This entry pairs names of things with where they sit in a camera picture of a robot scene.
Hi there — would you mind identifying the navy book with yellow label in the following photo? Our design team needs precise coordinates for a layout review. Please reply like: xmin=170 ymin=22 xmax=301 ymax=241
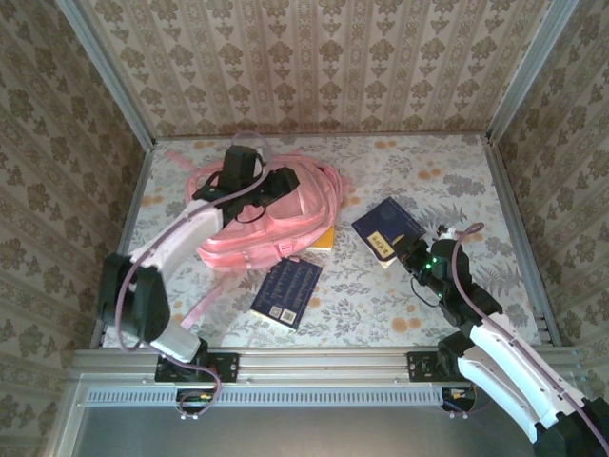
xmin=350 ymin=196 xmax=428 ymax=271

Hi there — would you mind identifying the pink backpack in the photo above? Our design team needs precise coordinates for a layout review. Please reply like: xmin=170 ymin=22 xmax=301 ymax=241
xmin=164 ymin=148 xmax=351 ymax=332

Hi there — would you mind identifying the navy book with barcode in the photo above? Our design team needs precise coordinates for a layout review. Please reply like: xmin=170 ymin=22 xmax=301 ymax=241
xmin=250 ymin=256 xmax=324 ymax=332

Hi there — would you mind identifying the black wiring box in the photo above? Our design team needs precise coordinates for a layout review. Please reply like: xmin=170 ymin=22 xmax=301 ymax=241
xmin=440 ymin=387 xmax=478 ymax=413

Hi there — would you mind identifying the steel sheet panel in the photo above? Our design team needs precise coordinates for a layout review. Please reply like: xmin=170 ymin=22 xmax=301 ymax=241
xmin=56 ymin=373 xmax=594 ymax=457

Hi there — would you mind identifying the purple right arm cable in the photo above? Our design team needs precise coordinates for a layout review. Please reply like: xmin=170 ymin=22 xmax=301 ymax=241
xmin=449 ymin=221 xmax=609 ymax=456

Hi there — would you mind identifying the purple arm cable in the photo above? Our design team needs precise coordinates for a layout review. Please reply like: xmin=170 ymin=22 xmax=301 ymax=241
xmin=449 ymin=221 xmax=609 ymax=456
xmin=115 ymin=131 xmax=273 ymax=421

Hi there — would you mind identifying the thin black right gripper cable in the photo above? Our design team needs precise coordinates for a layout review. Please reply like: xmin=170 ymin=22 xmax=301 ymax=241
xmin=409 ymin=278 xmax=443 ymax=307

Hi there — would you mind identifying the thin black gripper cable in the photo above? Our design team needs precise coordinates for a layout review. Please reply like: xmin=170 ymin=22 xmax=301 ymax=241
xmin=235 ymin=203 xmax=266 ymax=226
xmin=409 ymin=278 xmax=443 ymax=307

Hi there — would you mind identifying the thin black left gripper cable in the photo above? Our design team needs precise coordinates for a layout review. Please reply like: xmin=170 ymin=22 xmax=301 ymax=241
xmin=235 ymin=203 xmax=266 ymax=226

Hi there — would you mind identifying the aluminium table side rail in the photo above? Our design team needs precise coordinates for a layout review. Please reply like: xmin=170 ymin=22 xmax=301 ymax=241
xmin=484 ymin=135 xmax=563 ymax=348
xmin=89 ymin=142 xmax=157 ymax=348

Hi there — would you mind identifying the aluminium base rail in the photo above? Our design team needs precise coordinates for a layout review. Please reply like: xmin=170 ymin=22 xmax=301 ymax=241
xmin=70 ymin=346 xmax=582 ymax=387

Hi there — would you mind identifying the aluminium frame post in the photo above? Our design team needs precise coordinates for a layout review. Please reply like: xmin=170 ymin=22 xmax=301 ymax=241
xmin=55 ymin=0 xmax=158 ymax=149
xmin=484 ymin=0 xmax=581 ymax=144

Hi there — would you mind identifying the slotted grey cable duct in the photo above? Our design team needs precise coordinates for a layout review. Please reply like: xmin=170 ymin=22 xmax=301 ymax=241
xmin=78 ymin=385 xmax=446 ymax=407

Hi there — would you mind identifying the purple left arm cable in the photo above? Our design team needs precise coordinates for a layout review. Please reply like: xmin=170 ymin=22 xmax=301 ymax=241
xmin=115 ymin=131 xmax=273 ymax=421

